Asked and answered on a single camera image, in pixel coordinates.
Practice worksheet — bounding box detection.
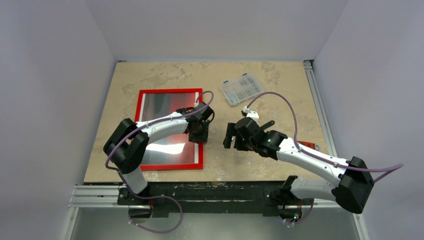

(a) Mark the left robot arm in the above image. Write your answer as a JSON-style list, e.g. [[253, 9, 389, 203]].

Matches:
[[103, 102, 215, 205]]

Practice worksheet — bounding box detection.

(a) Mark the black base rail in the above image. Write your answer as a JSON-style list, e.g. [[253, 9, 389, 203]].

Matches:
[[117, 176, 313, 222]]

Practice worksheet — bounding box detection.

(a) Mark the red picture frame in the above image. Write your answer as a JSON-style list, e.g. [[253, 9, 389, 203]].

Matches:
[[135, 88, 204, 171]]

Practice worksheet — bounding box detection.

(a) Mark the black handle adjustable wrench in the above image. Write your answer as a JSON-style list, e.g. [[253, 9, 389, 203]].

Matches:
[[260, 120, 275, 130]]

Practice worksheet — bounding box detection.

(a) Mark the clear plastic screw box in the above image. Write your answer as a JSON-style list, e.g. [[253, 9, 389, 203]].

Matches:
[[220, 73, 265, 107]]

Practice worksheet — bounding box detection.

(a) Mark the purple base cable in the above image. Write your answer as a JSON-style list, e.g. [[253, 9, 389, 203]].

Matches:
[[128, 195, 184, 235]]

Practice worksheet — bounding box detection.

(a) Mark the red handle adjustable wrench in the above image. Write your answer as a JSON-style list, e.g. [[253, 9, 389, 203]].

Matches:
[[297, 141, 321, 152]]

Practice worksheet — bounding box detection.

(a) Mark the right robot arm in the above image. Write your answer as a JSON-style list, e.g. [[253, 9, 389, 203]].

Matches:
[[223, 117, 375, 214]]

